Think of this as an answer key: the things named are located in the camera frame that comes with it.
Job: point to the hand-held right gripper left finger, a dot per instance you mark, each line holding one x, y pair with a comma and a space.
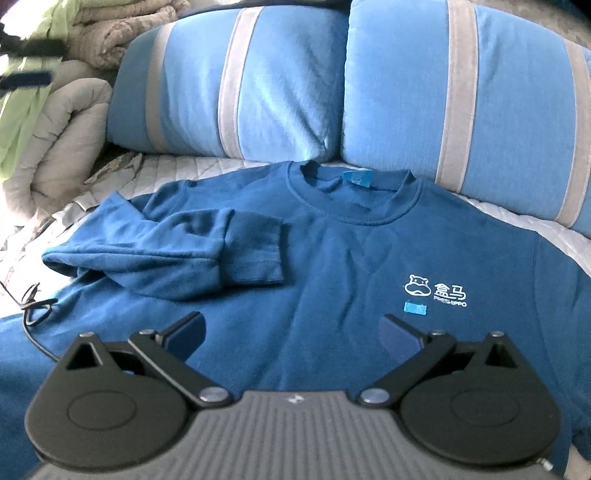
184, 339

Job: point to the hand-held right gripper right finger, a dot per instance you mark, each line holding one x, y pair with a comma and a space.
397, 339

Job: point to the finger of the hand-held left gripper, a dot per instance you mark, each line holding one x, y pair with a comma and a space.
27, 80
41, 47

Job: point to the blue sweatshirt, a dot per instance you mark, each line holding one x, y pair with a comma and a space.
323, 258

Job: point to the green quilt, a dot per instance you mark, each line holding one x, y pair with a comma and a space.
18, 124

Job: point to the pale grey folded duvet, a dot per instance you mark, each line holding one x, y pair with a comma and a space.
69, 138

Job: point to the beige patterned quilt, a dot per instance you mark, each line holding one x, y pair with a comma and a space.
115, 37

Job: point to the blue grey-striped pillow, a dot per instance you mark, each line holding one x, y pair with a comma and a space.
277, 92
508, 92

